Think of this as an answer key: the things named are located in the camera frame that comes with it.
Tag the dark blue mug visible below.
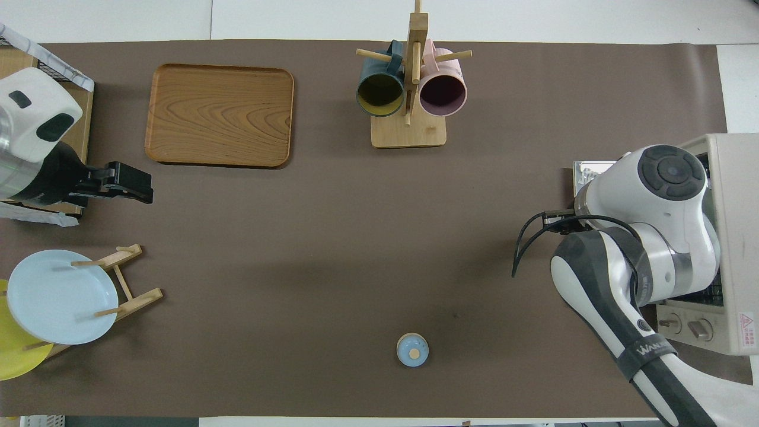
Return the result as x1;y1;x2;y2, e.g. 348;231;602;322
356;40;406;118

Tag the light blue plate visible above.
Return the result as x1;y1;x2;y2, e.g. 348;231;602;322
7;250;119;346

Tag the brown wooden tray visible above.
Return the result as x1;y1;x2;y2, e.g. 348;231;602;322
145;63;295;169

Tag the wooden mug tree stand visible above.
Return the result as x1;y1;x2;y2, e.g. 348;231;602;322
356;0;473;149

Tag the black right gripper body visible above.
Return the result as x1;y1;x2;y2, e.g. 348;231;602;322
543;208;579;234

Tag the small blue bell wooden knob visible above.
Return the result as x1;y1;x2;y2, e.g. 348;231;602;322
396;333;430;368

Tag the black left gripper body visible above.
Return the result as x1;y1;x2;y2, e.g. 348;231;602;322
68;166;122;205

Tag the pink mug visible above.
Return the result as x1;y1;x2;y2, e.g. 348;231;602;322
419;40;468;117

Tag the beige toaster oven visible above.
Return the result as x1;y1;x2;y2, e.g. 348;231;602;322
572;133;759;356

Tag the black wire basket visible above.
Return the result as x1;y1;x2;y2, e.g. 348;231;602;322
0;34;81;82

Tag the yellow plate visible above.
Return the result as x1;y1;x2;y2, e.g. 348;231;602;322
0;279;54;381

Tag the brown table mat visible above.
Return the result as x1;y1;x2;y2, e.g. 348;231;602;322
0;40;755;419

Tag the wooden plate rack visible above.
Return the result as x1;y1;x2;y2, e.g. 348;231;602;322
24;244;164;359

